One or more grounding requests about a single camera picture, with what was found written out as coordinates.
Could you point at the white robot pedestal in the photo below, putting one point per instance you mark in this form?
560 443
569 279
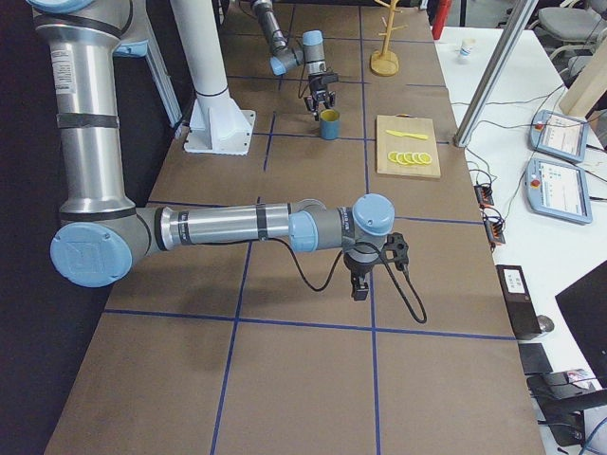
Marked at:
217 124

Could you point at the black computer mouse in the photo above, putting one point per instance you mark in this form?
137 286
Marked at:
546 324

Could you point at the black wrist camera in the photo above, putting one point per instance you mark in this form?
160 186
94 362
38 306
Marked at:
396 251
323 78

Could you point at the black power box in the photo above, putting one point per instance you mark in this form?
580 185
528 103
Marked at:
519 306

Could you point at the bamboo cutting board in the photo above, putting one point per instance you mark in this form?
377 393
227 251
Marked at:
388 146

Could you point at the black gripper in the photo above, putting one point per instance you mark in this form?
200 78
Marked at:
357 268
320 88

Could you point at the black monitor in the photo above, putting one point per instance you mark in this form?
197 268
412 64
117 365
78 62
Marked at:
583 306

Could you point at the lemon slice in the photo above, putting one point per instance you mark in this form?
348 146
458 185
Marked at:
424 159
402 159

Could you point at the teach pendant near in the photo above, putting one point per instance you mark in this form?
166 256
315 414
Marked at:
558 190

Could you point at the teach pendant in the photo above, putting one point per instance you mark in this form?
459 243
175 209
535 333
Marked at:
558 190
559 135

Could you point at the yellow plastic knife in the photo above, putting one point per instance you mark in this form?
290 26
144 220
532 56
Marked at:
396 133

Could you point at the aluminium frame post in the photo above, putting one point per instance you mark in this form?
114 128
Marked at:
515 25

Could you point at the dark teal mug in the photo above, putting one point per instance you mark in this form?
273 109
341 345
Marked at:
329 124

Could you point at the teach pendant far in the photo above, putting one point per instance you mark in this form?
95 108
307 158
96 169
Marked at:
559 135

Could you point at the wooden cup storage rack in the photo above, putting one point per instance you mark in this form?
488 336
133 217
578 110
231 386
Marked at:
384 62

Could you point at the paper cup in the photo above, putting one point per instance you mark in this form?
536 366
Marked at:
467 45

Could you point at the orange connector block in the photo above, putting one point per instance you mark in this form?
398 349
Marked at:
494 227
483 194

